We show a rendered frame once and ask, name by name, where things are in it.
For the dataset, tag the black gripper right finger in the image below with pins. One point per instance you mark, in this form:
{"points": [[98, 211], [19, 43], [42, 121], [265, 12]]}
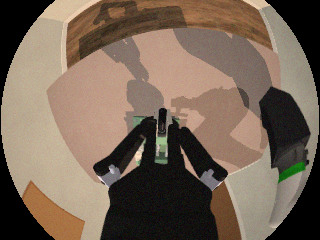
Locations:
{"points": [[201, 161]]}

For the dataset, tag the green clamp slide with handwheel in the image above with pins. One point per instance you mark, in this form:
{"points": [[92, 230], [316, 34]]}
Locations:
{"points": [[161, 139]]}

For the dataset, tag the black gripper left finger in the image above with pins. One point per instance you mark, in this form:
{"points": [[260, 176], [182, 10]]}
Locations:
{"points": [[110, 169]]}

